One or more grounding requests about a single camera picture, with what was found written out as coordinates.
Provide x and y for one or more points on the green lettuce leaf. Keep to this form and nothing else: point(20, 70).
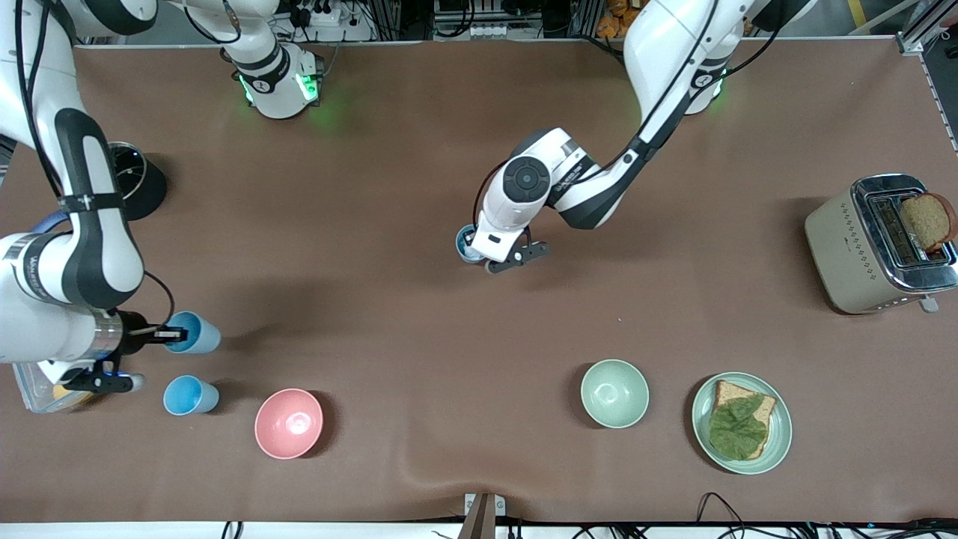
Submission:
point(737, 430)

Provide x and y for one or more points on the pale green plate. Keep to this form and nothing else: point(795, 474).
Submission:
point(780, 442)

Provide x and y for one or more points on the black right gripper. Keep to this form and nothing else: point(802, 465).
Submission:
point(135, 332)

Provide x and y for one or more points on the brown toast slice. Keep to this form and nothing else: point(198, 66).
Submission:
point(928, 221)

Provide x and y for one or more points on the orange snack bags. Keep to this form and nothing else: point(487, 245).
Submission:
point(614, 22)

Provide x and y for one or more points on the blue plastic cup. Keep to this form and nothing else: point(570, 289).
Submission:
point(203, 335)
point(183, 395)

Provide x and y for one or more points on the yellow round food piece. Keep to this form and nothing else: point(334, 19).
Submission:
point(71, 392)

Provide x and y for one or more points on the blue cup with white filling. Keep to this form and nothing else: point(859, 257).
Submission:
point(462, 245)

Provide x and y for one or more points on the brown bread slice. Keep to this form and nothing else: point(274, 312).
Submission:
point(726, 392)

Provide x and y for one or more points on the white power strip with plugs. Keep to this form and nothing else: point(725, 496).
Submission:
point(329, 15)

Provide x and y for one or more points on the clear plastic lidded container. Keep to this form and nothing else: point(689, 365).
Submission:
point(30, 397)

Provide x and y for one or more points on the beige and chrome toaster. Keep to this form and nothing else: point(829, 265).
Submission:
point(838, 254)

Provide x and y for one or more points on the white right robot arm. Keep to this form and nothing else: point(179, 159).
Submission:
point(37, 322)

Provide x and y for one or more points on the pink bowl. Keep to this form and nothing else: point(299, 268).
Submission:
point(288, 423)

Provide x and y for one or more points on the white socket strip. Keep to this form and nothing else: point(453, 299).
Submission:
point(486, 31)

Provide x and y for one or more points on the pale green bowl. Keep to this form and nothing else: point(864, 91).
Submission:
point(614, 393)

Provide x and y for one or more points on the metal table clamp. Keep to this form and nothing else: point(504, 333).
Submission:
point(485, 516)

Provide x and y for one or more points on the aluminium frame post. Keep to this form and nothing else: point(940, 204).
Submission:
point(924, 30)

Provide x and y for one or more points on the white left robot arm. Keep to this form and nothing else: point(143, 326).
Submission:
point(673, 37)

